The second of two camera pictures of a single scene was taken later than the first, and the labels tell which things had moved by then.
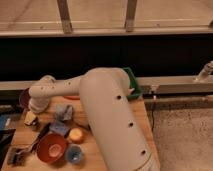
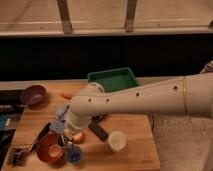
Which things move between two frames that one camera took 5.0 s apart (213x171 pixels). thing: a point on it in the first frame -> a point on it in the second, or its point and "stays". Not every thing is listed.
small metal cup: x=36 y=125 -> x=69 y=144
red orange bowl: x=52 y=148 stays
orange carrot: x=73 y=97 stays
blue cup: x=74 y=153 stays
